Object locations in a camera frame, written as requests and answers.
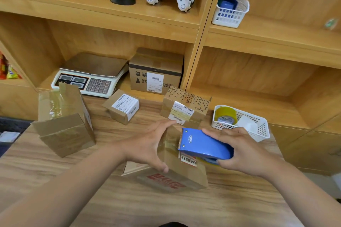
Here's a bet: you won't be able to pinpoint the large cardboard box black print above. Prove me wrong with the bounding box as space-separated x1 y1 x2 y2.
129 47 184 95

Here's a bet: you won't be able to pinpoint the wooden shelf unit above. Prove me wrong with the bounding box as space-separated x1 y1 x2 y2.
0 0 341 177

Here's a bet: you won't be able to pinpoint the person's left forearm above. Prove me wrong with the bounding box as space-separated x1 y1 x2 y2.
0 142 126 227

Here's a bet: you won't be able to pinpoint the white plastic basket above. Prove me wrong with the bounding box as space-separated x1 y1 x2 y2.
211 105 270 143

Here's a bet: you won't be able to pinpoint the patterned cardboard box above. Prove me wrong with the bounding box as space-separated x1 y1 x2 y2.
160 85 212 125

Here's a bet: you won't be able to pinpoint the person's right forearm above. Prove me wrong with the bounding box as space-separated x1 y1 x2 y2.
262 159 341 227

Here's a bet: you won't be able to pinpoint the blue box in basket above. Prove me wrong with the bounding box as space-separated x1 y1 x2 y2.
220 0 238 11

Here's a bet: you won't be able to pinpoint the small cardboard box white label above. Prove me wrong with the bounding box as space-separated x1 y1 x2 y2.
102 89 140 125

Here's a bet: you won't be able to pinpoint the person's left hand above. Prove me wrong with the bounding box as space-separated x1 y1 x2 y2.
117 120 177 173

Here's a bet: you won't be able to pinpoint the person's right hand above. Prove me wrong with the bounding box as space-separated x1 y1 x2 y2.
202 127 280 179

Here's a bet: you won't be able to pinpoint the white digital weighing scale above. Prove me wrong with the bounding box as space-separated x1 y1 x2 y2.
51 52 129 98

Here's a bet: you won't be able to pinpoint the tall taped cardboard box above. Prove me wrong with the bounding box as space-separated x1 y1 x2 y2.
31 82 96 158

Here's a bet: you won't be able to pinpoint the colourful snack packets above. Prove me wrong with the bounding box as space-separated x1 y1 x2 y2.
0 51 22 80

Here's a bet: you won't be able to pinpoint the yellow packing tape roll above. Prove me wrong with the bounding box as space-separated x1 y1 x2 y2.
215 107 238 125

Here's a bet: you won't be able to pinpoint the white basket with blue items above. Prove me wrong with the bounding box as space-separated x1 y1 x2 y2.
212 0 250 28

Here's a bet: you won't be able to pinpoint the blue tape dispenser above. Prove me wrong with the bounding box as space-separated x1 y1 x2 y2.
178 128 234 165

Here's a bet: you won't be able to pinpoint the cardboard box with red print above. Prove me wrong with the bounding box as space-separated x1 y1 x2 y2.
122 121 209 193

